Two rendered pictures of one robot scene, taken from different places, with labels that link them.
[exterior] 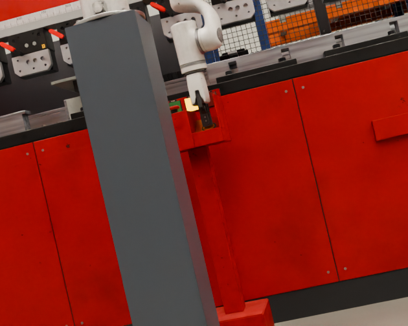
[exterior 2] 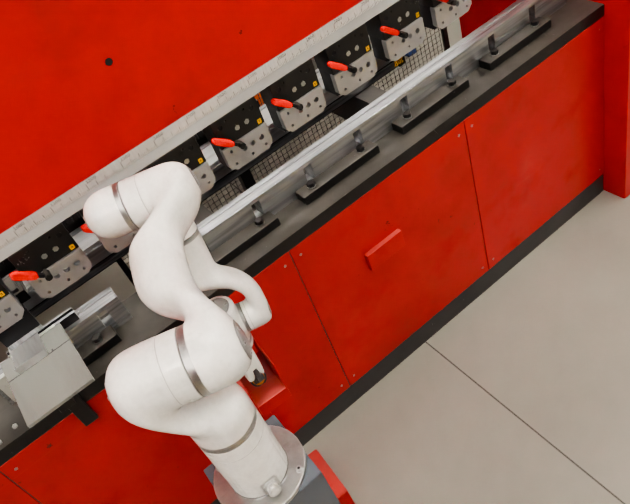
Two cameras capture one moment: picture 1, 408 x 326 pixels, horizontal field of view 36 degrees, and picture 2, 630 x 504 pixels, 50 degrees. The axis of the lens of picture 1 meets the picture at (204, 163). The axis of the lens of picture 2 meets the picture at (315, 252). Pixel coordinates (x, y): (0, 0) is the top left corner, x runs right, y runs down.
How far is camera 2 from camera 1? 178 cm
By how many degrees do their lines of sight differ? 49
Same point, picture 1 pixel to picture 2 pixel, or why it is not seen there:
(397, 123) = (387, 248)
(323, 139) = (325, 290)
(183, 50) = not seen: hidden behind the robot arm
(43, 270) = not seen: outside the picture
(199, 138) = (267, 407)
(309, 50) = (280, 193)
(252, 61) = (223, 231)
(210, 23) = (261, 305)
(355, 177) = (355, 305)
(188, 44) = not seen: hidden behind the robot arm
